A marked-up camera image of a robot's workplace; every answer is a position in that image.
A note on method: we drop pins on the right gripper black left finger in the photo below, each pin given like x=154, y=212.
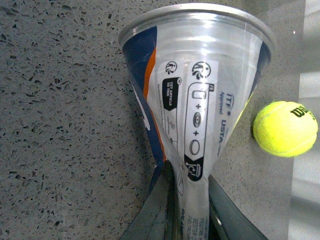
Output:
x=158, y=218

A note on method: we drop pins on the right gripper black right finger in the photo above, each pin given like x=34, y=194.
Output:
x=228, y=222

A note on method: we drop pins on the clear plastic tennis ball can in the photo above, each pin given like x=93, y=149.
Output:
x=194, y=68

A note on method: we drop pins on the tennis ball behind can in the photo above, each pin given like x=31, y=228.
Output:
x=285, y=129

